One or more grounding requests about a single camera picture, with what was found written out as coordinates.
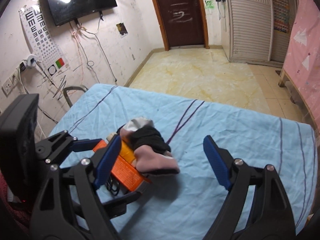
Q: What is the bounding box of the orange rectangular box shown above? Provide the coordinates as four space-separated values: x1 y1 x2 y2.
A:
109 155 152 192

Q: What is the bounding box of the yellow tube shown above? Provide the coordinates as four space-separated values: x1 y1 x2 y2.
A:
119 139 137 168

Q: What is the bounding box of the pink black sock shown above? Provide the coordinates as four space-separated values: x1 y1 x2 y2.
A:
117 117 180 176

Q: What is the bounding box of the light blue bed sheet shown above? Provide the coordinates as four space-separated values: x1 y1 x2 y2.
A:
52 84 318 239

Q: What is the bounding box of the eye test chart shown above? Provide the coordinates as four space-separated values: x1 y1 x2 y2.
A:
19 4 68 77

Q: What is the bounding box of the pink tree-print curtain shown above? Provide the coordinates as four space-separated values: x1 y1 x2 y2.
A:
283 0 319 127

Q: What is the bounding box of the white louvered wardrobe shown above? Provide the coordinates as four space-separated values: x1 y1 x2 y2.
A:
220 0 297 68

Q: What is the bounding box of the dark red wooden door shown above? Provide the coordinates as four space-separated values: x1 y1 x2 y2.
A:
152 0 209 50

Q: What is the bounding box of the black cable bundle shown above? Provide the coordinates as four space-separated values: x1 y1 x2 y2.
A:
105 175 122 197

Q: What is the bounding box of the white wall socket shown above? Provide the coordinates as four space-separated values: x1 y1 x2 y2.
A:
2 76 14 97

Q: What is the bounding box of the colourful wall chart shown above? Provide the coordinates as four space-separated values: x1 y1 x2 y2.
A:
272 0 290 34

